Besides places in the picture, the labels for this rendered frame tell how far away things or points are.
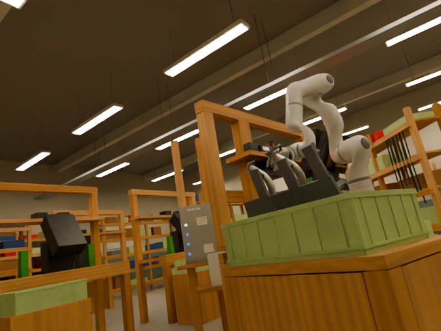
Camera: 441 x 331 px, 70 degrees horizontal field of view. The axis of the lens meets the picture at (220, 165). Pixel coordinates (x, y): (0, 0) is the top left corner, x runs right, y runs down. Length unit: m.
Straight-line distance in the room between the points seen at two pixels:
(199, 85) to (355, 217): 6.74
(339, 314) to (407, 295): 0.18
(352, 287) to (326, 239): 0.14
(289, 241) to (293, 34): 5.69
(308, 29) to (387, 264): 5.78
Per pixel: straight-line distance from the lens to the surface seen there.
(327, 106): 1.88
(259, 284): 1.20
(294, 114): 1.70
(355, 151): 1.80
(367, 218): 0.99
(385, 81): 9.93
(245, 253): 1.26
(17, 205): 11.88
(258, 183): 1.31
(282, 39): 6.61
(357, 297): 0.96
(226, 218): 2.19
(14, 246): 8.42
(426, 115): 5.33
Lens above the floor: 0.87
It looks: 14 degrees up
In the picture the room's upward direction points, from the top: 9 degrees counter-clockwise
